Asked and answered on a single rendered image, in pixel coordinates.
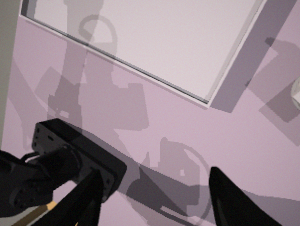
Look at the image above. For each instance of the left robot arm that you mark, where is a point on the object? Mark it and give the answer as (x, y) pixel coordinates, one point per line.
(24, 186)

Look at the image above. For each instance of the white l-shaped bracket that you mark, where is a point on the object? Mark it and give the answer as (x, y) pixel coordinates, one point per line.
(296, 96)

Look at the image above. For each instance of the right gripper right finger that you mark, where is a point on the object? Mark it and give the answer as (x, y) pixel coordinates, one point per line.
(231, 206)

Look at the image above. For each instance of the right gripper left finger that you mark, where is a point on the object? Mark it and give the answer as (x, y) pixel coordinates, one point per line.
(80, 206)

